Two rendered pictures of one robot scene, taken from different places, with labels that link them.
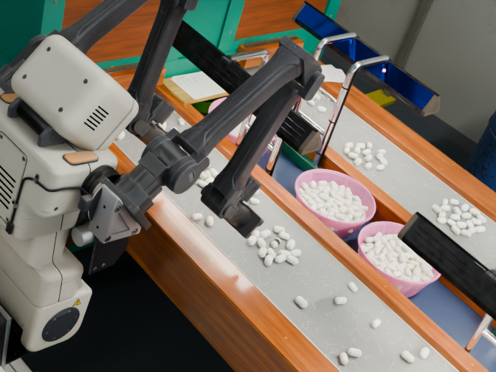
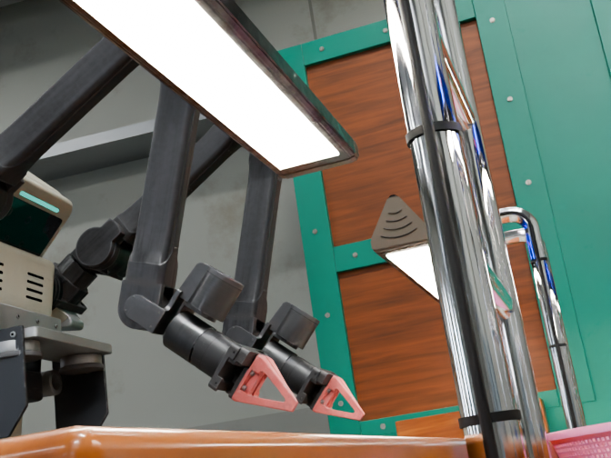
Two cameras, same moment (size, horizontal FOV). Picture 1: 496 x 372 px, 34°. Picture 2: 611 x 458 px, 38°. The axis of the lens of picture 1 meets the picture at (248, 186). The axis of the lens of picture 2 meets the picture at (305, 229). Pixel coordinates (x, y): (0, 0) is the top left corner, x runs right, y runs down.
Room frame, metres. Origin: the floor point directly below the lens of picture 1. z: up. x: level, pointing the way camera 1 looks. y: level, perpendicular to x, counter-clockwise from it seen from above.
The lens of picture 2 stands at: (1.33, -1.15, 0.75)
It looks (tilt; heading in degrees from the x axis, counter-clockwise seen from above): 16 degrees up; 69
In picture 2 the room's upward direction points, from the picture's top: 8 degrees counter-clockwise
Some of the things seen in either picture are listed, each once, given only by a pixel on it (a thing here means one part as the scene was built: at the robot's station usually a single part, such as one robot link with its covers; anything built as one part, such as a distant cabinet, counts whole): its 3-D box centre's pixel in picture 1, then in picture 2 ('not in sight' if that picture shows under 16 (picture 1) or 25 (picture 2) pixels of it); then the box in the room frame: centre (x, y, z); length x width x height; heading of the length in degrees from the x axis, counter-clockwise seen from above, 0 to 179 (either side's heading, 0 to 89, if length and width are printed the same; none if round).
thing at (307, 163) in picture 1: (332, 104); not in sight; (2.43, -0.18, 0.90); 0.20 x 0.19 x 0.45; 52
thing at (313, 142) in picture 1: (240, 81); (438, 263); (2.05, 0.11, 1.08); 0.62 x 0.08 x 0.07; 52
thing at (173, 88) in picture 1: (207, 84); not in sight; (2.51, 0.25, 0.77); 0.33 x 0.15 x 0.01; 142
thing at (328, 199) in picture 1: (330, 208); not in sight; (2.11, -0.27, 0.72); 0.24 x 0.24 x 0.06
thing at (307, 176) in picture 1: (331, 206); not in sight; (2.11, -0.27, 0.72); 0.27 x 0.27 x 0.10
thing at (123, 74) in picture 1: (122, 78); (471, 427); (2.27, 0.50, 0.83); 0.30 x 0.06 x 0.07; 142
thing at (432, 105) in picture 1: (364, 54); not in sight; (2.49, -0.23, 1.08); 0.62 x 0.08 x 0.07; 52
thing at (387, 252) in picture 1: (393, 263); not in sight; (1.94, -0.49, 0.72); 0.24 x 0.24 x 0.06
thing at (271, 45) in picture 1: (270, 51); not in sight; (2.81, 0.08, 0.83); 0.30 x 0.06 x 0.07; 142
